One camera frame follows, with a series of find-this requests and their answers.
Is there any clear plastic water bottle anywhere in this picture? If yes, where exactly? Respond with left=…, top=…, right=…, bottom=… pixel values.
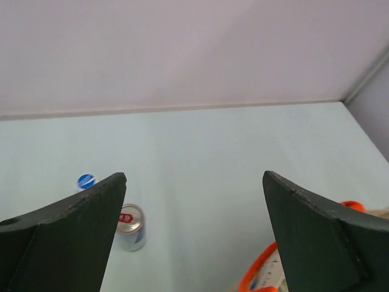
left=76, top=173, right=98, bottom=192

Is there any blue white drink can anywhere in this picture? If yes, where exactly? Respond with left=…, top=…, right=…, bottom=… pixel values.
left=116, top=204, right=146, bottom=252

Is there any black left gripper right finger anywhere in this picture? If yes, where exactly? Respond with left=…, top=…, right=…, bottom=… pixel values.
left=263, top=171, right=388, bottom=291

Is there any right aluminium corner post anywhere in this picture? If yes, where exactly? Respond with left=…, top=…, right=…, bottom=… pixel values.
left=341, top=44, right=388, bottom=106

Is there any beige canvas tote bag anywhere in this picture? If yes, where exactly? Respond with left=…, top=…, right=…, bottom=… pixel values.
left=236, top=201, right=388, bottom=291

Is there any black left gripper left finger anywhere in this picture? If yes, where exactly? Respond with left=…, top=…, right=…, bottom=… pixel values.
left=1, top=172, right=126, bottom=291

